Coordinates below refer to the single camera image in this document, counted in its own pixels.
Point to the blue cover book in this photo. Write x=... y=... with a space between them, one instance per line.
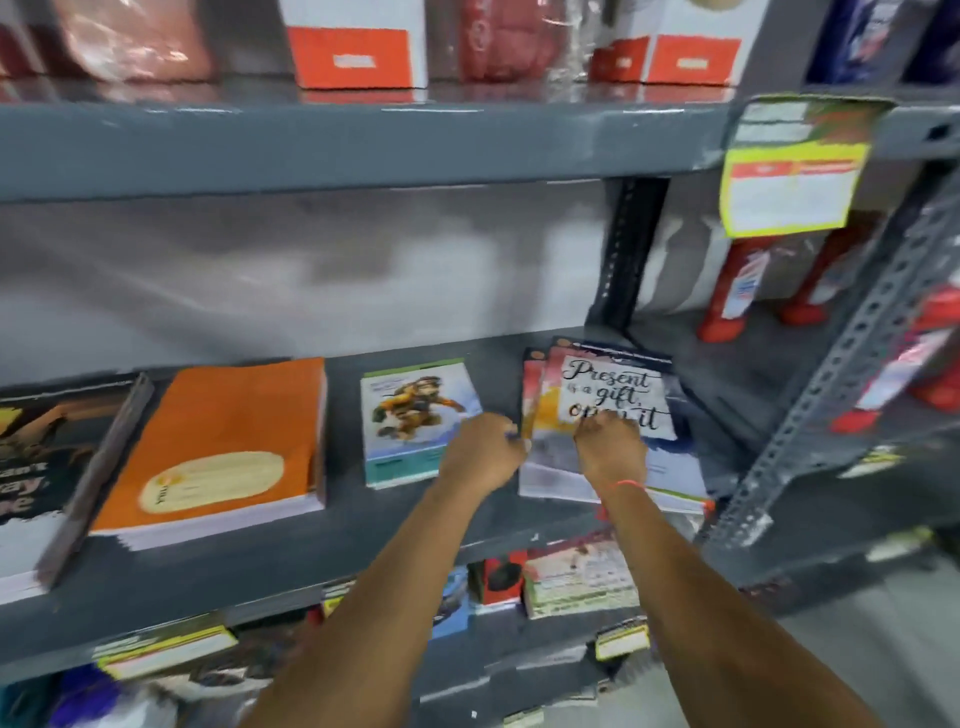
x=452 y=604

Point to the person's right hand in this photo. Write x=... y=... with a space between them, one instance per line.
x=613 y=454

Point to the yellow bordered price tag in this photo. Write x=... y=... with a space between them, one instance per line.
x=795 y=176

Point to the stack of orange notebooks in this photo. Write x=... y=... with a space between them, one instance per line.
x=217 y=450

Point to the white green cover book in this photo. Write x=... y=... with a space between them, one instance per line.
x=577 y=574

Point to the blue packet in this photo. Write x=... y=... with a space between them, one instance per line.
x=851 y=37

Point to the white notebook with black lettering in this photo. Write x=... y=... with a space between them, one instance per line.
x=607 y=390

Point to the person's right fingers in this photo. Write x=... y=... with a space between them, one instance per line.
x=600 y=426

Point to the red black cover book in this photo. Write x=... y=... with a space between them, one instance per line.
x=499 y=581

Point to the grey metal shelf rack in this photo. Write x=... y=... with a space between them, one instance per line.
x=360 y=135

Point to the pink plastic wrapped packet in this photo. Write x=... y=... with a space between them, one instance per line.
x=131 y=37

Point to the white orange box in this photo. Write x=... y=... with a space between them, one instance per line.
x=675 y=45
x=352 y=45

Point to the person's right forearm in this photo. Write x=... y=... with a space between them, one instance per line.
x=712 y=622

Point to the yellow white shelf label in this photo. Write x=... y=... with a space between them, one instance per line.
x=870 y=461
x=622 y=641
x=161 y=649
x=900 y=545

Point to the red thread wristband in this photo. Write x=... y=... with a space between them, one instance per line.
x=626 y=484

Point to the person's left hand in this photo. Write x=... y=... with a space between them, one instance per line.
x=480 y=454

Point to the red plastic wrapped packet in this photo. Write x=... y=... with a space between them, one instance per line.
x=506 y=37

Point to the person's left fingers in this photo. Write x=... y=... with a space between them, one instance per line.
x=516 y=444

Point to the stack of black cover notebooks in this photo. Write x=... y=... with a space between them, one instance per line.
x=45 y=480

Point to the teal notebook with cartoon figure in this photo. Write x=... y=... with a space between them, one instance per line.
x=409 y=420

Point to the stack of white blue notebooks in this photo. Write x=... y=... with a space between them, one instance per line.
x=679 y=469

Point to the grey slotted metal upright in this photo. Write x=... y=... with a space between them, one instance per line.
x=847 y=360

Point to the red white glue bottle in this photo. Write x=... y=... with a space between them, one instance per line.
x=900 y=367
x=821 y=277
x=739 y=289

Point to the person's left forearm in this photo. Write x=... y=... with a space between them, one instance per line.
x=390 y=615

